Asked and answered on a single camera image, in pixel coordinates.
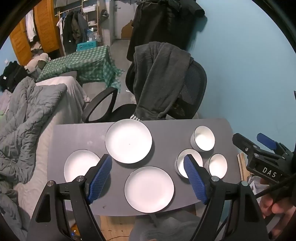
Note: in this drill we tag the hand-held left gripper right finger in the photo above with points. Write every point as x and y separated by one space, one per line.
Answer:
195 179

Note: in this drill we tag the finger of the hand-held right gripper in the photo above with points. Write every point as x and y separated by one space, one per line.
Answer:
241 140
266 139

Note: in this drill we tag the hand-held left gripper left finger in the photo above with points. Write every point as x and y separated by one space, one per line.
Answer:
100 178

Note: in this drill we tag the white bowl wave pattern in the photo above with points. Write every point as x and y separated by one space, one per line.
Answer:
180 163
217 165
203 139

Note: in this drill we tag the person's right hand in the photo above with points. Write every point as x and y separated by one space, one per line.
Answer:
277 207

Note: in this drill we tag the pile of papers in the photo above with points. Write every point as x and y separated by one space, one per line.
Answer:
255 184

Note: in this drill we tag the light wood plank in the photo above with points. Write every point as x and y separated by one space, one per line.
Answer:
242 165

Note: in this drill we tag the grey fuzzy cloth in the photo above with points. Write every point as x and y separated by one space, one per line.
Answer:
166 228

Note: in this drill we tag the striped grey white cloth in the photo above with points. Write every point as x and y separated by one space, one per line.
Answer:
136 117

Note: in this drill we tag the black mesh office chair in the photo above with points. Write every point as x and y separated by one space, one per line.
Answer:
194 85

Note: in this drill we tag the grey quilted comforter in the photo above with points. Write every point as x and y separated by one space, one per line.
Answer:
25 115

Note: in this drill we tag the dark grey fleece robe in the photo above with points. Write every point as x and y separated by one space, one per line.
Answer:
157 76

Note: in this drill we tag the green checkered cloth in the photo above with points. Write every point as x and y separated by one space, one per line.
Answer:
87 62

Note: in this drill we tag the beige clothes pile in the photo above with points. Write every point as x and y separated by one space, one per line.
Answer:
37 61

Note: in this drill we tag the black clothes pile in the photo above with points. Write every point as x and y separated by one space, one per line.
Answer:
11 74

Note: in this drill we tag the black hanging jacket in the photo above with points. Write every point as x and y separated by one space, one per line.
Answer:
159 23

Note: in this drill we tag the hanging dark clothes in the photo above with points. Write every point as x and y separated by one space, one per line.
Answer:
71 30

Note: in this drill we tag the wooden louvered door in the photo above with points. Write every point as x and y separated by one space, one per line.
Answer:
47 25
20 44

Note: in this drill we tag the white shelf rack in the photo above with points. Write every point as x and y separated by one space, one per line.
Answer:
90 14

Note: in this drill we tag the white hanging shirt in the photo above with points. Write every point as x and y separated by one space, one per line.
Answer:
30 25

